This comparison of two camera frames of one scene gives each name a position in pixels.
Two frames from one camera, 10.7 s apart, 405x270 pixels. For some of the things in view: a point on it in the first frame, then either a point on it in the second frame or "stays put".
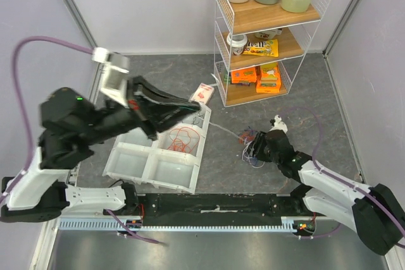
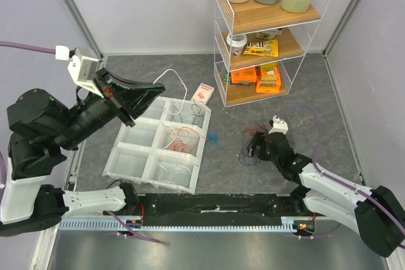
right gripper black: x=260 y=147 stays put
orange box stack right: x=267 y=78 stays put
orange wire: x=185 y=140 stays put
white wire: x=245 y=142 to x=183 y=83
